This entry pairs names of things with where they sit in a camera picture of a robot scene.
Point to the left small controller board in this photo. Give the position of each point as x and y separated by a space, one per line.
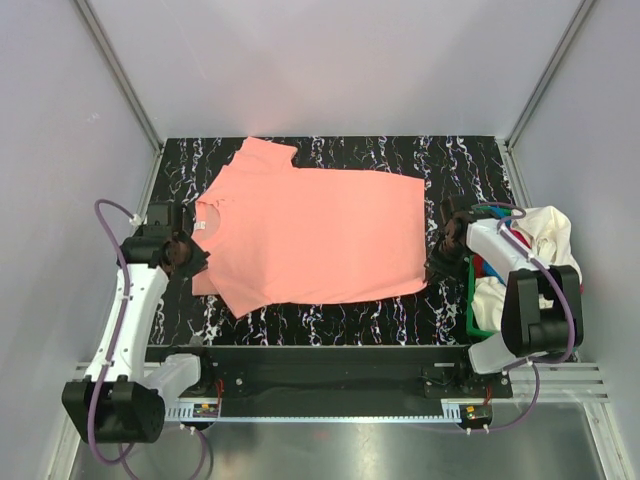
206 410

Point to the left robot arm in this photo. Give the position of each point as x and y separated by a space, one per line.
116 402

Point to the left aluminium frame post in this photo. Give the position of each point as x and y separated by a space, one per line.
107 51

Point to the right small controller board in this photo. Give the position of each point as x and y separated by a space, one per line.
482 413

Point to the slotted cable duct rail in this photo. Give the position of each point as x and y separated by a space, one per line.
421 411

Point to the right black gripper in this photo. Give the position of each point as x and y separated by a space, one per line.
435 269

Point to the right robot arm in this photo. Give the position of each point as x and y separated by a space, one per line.
492 239

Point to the small controller board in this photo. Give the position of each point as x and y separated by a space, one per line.
206 410
482 413

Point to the blue t-shirt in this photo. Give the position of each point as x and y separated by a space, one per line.
499 213

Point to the cream white t-shirt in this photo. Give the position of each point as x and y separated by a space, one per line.
548 233

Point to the right aluminium frame post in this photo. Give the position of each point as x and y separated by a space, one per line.
555 61

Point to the green plastic basket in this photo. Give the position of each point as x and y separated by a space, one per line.
533 310

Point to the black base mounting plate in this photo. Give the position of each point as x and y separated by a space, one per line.
348 374

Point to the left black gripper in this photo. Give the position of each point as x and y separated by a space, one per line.
197 264

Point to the salmon pink t-shirt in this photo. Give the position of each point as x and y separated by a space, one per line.
275 233

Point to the aluminium frame post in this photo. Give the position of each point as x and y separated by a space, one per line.
555 61
107 51

